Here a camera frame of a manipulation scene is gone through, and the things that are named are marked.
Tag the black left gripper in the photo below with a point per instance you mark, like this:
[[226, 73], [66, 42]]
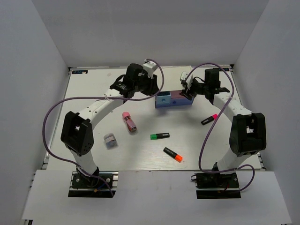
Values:
[[153, 83]]

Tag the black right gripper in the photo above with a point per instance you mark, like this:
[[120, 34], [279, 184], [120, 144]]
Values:
[[187, 94]]

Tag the light blue small drawer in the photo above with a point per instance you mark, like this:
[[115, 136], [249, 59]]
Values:
[[163, 99]]

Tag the white mini drawer cabinet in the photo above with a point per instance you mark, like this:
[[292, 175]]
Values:
[[172, 77]]

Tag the clear jar of paper clips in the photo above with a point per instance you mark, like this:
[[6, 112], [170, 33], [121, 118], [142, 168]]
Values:
[[110, 141]]

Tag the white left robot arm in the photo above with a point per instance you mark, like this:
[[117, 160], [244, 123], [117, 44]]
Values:
[[77, 131]]

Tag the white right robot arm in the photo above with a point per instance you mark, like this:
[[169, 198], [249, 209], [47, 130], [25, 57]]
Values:
[[248, 130]]

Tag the blue wide bottom drawer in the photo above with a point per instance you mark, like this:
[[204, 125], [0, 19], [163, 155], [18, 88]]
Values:
[[180, 102]]

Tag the pink small drawer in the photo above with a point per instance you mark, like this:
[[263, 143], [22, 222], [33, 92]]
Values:
[[176, 94]]

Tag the pink highlighter marker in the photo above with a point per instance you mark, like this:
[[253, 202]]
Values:
[[209, 119]]

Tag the pink tube of erasers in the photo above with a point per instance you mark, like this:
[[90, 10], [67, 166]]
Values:
[[131, 126]]

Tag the green highlighter marker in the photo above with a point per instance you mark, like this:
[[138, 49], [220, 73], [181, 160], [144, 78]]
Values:
[[159, 136]]

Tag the orange highlighter marker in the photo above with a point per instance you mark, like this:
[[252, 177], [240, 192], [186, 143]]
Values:
[[172, 154]]

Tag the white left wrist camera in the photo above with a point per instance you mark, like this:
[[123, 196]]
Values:
[[150, 67]]

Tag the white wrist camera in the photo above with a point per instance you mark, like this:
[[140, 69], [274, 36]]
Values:
[[186, 80], [150, 67]]

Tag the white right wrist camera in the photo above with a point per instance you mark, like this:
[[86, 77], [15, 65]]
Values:
[[186, 80]]

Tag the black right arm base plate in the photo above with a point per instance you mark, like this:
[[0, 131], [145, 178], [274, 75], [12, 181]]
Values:
[[216, 186]]

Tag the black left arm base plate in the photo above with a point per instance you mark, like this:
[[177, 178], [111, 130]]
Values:
[[81, 188]]

